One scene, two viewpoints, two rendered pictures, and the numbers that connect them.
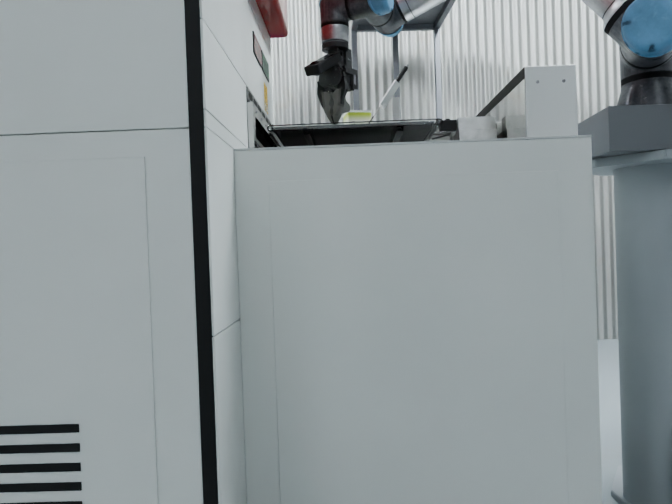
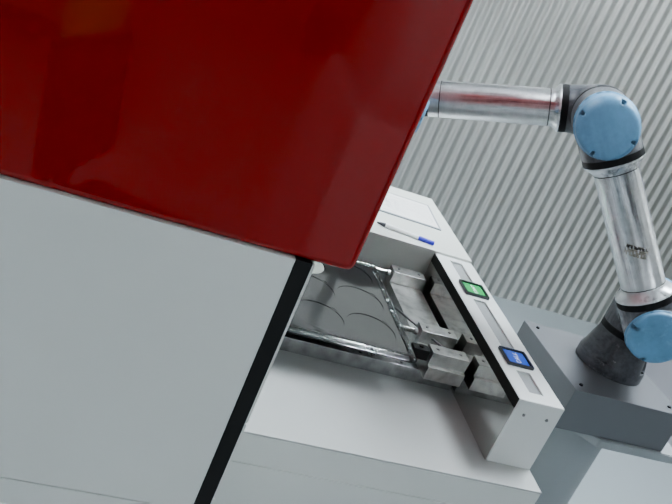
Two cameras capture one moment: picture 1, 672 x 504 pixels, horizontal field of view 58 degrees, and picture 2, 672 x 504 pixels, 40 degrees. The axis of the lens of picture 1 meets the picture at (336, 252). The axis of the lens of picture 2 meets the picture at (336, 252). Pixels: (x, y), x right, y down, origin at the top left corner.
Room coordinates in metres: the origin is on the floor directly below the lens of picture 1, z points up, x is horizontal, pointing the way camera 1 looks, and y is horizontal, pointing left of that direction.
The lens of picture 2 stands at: (-0.08, 0.53, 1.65)
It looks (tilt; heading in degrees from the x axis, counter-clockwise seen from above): 22 degrees down; 339
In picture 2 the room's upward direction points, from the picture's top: 24 degrees clockwise
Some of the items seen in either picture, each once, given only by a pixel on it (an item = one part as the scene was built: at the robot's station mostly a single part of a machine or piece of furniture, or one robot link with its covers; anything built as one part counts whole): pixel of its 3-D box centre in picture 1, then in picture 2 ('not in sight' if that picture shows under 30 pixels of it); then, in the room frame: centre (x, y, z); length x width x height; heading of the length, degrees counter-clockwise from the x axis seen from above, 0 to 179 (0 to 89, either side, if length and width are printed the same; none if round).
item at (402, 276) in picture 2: not in sight; (406, 277); (1.64, -0.32, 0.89); 0.08 x 0.03 x 0.03; 89
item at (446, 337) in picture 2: not in sight; (435, 335); (1.39, -0.31, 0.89); 0.08 x 0.03 x 0.03; 89
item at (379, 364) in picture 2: not in sight; (336, 353); (1.34, -0.11, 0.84); 0.50 x 0.02 x 0.03; 89
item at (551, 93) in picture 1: (511, 131); (477, 350); (1.38, -0.41, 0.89); 0.55 x 0.09 x 0.14; 179
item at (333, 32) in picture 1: (334, 37); not in sight; (1.61, -0.02, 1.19); 0.08 x 0.08 x 0.05
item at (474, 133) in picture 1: (462, 149); (419, 327); (1.47, -0.32, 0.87); 0.36 x 0.08 x 0.03; 179
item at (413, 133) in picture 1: (352, 139); (309, 287); (1.46, -0.05, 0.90); 0.34 x 0.34 x 0.01; 89
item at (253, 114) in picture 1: (265, 142); not in sight; (1.45, 0.16, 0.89); 0.44 x 0.02 x 0.10; 179
